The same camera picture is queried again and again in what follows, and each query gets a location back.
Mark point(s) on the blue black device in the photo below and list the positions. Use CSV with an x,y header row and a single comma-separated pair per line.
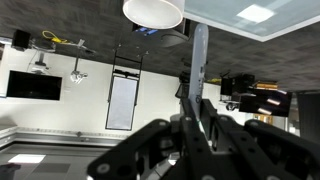
x,y
145,30

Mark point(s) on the framed whiteboard on stand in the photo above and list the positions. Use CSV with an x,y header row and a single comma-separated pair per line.
x,y
121,101

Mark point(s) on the white cup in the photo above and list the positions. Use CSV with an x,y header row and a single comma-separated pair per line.
x,y
153,13

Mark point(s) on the black wall monitor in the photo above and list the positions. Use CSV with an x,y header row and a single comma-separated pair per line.
x,y
33,85

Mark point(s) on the black monitor with reflections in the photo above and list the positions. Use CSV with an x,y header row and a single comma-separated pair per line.
x,y
265,102

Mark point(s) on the white marker with green cap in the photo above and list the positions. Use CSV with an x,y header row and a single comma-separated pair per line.
x,y
199,60

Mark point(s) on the black equipment box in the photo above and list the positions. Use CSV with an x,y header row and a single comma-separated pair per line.
x,y
235,85

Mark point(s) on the black office chair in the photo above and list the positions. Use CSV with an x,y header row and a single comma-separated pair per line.
x,y
182,88

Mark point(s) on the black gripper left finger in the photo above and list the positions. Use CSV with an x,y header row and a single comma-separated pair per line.
x,y
156,150

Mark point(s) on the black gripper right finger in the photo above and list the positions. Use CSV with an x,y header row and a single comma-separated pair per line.
x,y
260,150

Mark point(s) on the small black box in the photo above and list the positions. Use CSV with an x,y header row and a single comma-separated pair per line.
x,y
20,39

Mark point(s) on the silver camera on pole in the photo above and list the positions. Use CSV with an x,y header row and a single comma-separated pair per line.
x,y
78,75

